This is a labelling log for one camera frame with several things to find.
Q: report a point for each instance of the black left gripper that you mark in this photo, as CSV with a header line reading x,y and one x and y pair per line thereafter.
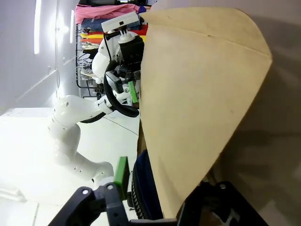
x,y
131,53

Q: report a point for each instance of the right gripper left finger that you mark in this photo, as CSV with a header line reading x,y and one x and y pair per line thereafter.
x,y
117,179

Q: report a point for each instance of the navy pouch with white print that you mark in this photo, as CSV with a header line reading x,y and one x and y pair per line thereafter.
x,y
150,188

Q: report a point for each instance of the pink garment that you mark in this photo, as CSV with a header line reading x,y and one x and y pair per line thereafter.
x,y
98,13

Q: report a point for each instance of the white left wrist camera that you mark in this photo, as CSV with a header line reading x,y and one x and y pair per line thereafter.
x,y
120,21

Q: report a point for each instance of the brown cardboard box with lid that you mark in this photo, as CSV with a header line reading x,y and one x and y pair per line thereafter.
x,y
200,106

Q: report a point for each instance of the black clothes rack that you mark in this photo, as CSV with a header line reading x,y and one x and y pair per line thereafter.
x,y
78,58

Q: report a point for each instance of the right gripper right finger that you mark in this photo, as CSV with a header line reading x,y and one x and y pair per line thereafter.
x,y
223,200

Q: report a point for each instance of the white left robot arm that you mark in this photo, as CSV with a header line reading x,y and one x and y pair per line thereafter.
x,y
65,113

